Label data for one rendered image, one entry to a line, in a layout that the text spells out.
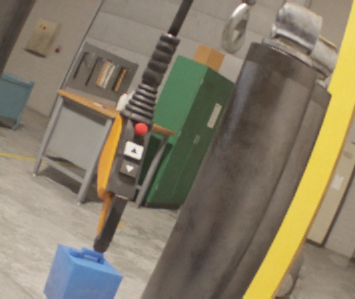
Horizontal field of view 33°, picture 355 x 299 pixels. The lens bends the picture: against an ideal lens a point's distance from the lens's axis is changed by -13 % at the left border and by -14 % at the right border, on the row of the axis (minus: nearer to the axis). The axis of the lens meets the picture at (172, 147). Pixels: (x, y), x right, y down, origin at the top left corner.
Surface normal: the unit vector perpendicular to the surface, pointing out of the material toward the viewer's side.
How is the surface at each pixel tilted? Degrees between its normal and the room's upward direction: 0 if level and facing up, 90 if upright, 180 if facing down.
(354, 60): 90
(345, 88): 90
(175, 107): 90
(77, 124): 90
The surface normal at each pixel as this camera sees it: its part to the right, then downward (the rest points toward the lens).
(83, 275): 0.47, 0.25
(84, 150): -0.37, -0.10
